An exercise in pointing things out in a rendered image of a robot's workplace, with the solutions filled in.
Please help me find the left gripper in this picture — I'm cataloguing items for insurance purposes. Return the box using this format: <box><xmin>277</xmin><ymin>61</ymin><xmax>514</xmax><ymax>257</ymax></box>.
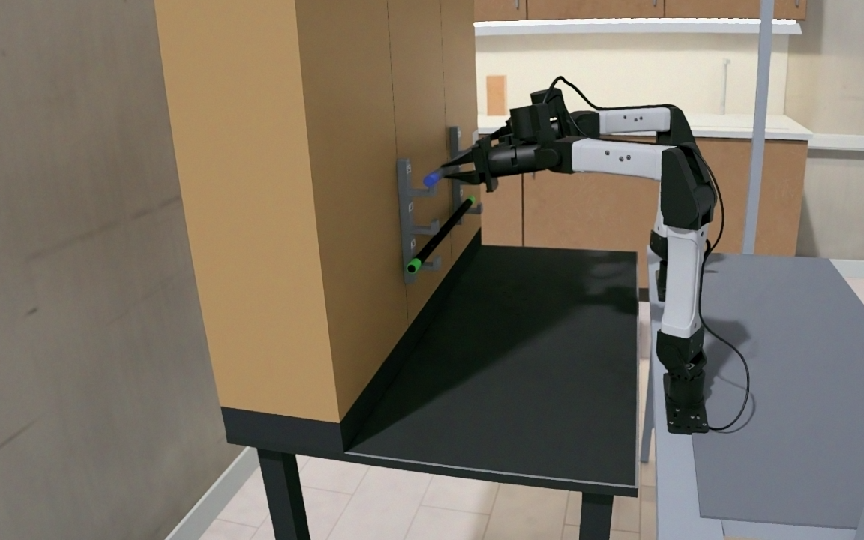
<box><xmin>441</xmin><ymin>136</ymin><xmax>521</xmax><ymax>193</ymax></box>

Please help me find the grey flat panel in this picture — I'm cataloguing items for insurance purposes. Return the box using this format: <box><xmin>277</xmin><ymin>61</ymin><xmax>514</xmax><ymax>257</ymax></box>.
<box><xmin>647</xmin><ymin>245</ymin><xmax>864</xmax><ymax>540</ymax></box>

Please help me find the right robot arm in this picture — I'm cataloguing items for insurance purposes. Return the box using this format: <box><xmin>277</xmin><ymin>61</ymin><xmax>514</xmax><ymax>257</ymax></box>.
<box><xmin>529</xmin><ymin>88</ymin><xmax>696</xmax><ymax>302</ymax></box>

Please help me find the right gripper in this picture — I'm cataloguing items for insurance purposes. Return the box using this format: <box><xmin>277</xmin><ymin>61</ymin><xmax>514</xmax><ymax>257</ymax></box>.
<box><xmin>487</xmin><ymin>117</ymin><xmax>532</xmax><ymax>146</ymax></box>

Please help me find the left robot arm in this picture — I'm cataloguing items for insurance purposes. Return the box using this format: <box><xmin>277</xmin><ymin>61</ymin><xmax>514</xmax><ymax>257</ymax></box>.
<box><xmin>508</xmin><ymin>103</ymin><xmax>717</xmax><ymax>435</ymax></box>

